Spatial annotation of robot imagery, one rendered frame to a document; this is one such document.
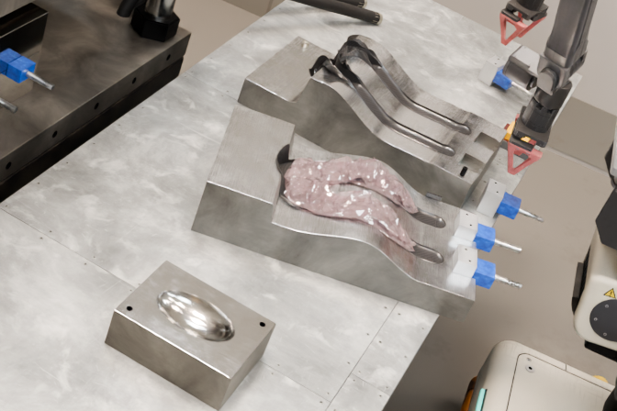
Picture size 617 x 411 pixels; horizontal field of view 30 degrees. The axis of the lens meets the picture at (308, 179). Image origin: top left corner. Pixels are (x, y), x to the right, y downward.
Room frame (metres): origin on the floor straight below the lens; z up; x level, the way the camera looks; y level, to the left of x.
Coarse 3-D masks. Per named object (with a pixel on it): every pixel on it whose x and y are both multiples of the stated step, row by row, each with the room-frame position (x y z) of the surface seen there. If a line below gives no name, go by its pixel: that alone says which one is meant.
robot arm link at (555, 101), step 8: (536, 80) 1.97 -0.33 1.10; (568, 80) 1.96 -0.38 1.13; (536, 88) 1.97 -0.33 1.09; (560, 88) 1.94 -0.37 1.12; (568, 88) 1.95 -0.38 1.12; (536, 96) 1.95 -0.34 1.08; (544, 96) 1.94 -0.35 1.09; (552, 96) 1.94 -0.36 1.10; (560, 96) 1.94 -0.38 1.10; (544, 104) 1.94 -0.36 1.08; (552, 104) 1.94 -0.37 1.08; (560, 104) 1.95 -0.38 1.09
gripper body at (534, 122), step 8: (528, 104) 1.97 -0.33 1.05; (536, 104) 1.94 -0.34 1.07; (520, 112) 2.00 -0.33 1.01; (528, 112) 1.95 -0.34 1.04; (536, 112) 1.94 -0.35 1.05; (544, 112) 1.94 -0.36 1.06; (552, 112) 1.94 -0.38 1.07; (520, 120) 1.96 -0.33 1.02; (528, 120) 1.94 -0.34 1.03; (536, 120) 1.94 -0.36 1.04; (544, 120) 1.94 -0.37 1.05; (552, 120) 1.95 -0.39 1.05; (520, 128) 1.93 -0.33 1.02; (528, 128) 1.94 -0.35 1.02; (536, 128) 1.94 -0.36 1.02; (544, 128) 1.94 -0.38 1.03; (520, 136) 1.92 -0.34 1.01; (528, 136) 1.92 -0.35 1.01; (536, 136) 1.92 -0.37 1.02; (544, 136) 1.94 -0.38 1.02; (536, 144) 1.91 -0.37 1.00; (544, 144) 1.91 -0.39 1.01
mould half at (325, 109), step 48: (288, 48) 2.18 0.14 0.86; (384, 48) 2.20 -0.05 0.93; (240, 96) 1.99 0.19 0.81; (288, 96) 1.99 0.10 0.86; (336, 96) 1.95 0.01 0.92; (384, 96) 2.06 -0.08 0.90; (432, 96) 2.17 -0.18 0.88; (336, 144) 1.94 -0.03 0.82; (384, 144) 1.93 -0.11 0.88; (432, 192) 1.90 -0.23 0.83
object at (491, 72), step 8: (496, 56) 2.53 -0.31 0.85; (488, 64) 2.49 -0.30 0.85; (496, 64) 2.49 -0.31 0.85; (504, 64) 2.51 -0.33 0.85; (480, 72) 2.49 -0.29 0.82; (488, 72) 2.49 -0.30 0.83; (496, 72) 2.48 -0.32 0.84; (480, 80) 2.49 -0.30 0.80; (488, 80) 2.48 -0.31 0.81; (496, 80) 2.48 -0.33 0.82; (504, 80) 2.47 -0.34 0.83; (504, 88) 2.47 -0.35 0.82; (520, 88) 2.47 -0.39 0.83
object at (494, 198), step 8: (488, 184) 1.97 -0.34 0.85; (496, 184) 1.98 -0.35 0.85; (504, 184) 1.99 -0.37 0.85; (488, 192) 1.94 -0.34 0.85; (496, 192) 1.95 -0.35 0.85; (504, 192) 1.96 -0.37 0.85; (480, 200) 1.95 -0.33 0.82; (488, 200) 1.94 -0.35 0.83; (496, 200) 1.94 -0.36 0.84; (504, 200) 1.95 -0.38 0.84; (512, 200) 1.96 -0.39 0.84; (520, 200) 1.97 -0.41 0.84; (480, 208) 1.94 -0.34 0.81; (488, 208) 1.94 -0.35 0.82; (496, 208) 1.94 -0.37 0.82; (504, 208) 1.94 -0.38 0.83; (512, 208) 1.94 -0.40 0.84; (520, 208) 1.96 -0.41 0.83; (488, 216) 1.94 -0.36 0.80; (512, 216) 1.94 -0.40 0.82; (528, 216) 1.95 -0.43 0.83; (536, 216) 1.96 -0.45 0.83
